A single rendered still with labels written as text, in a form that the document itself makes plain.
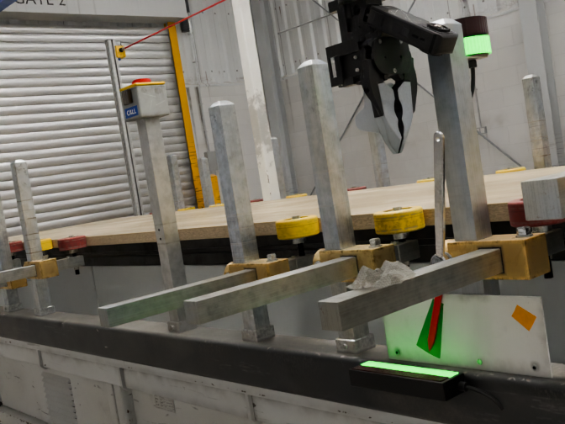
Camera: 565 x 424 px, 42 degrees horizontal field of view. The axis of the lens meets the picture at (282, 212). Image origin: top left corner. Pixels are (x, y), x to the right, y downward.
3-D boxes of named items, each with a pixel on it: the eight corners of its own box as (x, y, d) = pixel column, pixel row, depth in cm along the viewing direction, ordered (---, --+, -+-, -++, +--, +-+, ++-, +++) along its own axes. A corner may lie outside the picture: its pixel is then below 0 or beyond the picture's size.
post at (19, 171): (43, 326, 210) (13, 160, 207) (39, 325, 213) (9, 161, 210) (55, 323, 212) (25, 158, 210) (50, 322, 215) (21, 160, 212)
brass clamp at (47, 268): (40, 279, 203) (37, 262, 202) (22, 279, 213) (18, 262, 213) (61, 275, 207) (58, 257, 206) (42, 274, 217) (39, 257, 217)
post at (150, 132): (180, 333, 152) (143, 117, 150) (167, 331, 156) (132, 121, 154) (198, 327, 155) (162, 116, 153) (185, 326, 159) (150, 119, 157)
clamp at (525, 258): (530, 280, 88) (524, 239, 88) (439, 279, 99) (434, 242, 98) (553, 271, 92) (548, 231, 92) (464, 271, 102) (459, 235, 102)
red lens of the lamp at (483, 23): (471, 32, 94) (468, 15, 94) (434, 44, 99) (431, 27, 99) (498, 33, 98) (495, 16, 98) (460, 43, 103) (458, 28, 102)
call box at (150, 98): (141, 120, 148) (135, 82, 148) (125, 125, 154) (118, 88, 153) (171, 118, 153) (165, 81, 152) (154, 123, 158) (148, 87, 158)
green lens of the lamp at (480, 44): (474, 52, 94) (472, 34, 94) (436, 62, 99) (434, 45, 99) (500, 51, 98) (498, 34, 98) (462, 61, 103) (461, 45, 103)
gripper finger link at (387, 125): (370, 157, 97) (360, 88, 97) (404, 152, 93) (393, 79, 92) (354, 160, 95) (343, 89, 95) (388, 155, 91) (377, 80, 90)
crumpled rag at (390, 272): (383, 291, 74) (380, 268, 74) (336, 289, 79) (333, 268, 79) (438, 272, 80) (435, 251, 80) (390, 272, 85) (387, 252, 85)
